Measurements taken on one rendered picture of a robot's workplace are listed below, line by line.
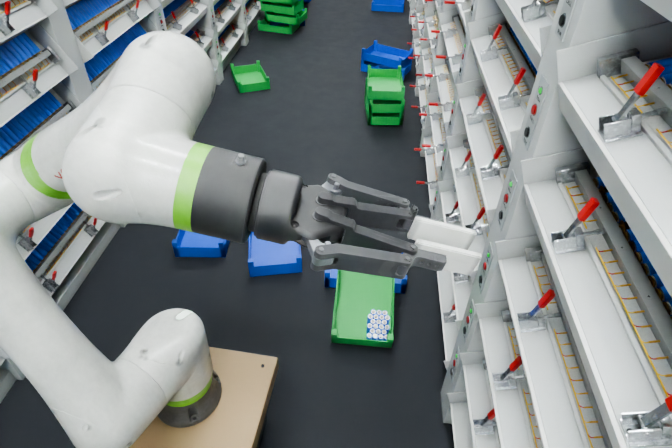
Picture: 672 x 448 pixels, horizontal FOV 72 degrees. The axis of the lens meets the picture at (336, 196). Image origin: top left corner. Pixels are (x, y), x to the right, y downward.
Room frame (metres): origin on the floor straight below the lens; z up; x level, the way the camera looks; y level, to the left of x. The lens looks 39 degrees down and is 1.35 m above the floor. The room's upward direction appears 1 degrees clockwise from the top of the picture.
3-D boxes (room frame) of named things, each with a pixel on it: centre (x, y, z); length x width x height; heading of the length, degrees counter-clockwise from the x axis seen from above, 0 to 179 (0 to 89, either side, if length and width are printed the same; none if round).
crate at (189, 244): (1.44, 0.54, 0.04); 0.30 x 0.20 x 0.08; 1
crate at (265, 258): (1.35, 0.25, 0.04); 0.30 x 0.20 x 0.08; 8
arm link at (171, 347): (0.54, 0.33, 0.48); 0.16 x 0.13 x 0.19; 153
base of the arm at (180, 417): (0.56, 0.38, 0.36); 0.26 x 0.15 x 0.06; 72
